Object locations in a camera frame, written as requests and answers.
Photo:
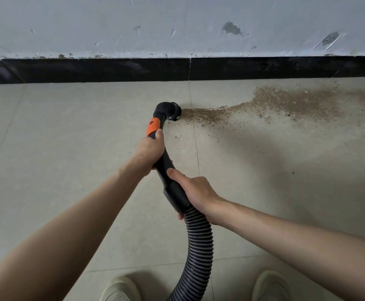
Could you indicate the brown dirt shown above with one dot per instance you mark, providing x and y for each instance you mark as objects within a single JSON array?
[{"x": 295, "y": 103}]

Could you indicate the person's left hand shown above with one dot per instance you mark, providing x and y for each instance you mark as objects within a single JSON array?
[{"x": 149, "y": 152}]

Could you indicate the black baseboard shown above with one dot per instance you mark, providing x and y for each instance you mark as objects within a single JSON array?
[{"x": 75, "y": 70}]

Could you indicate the person's right shoe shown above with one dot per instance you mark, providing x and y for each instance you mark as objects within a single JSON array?
[{"x": 270, "y": 286}]

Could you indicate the person's shoe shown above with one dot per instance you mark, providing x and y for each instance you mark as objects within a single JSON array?
[
  {"x": 270, "y": 286},
  {"x": 121, "y": 289}
]

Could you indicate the person's left shoe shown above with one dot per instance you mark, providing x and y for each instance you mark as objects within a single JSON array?
[{"x": 121, "y": 289}]

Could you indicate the person's right hand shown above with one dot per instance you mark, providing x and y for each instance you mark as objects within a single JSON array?
[{"x": 201, "y": 195}]

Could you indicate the person's left forearm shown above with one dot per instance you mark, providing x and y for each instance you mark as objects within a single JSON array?
[{"x": 53, "y": 244}]

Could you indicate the person's right forearm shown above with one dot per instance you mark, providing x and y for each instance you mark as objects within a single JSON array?
[{"x": 308, "y": 247}]

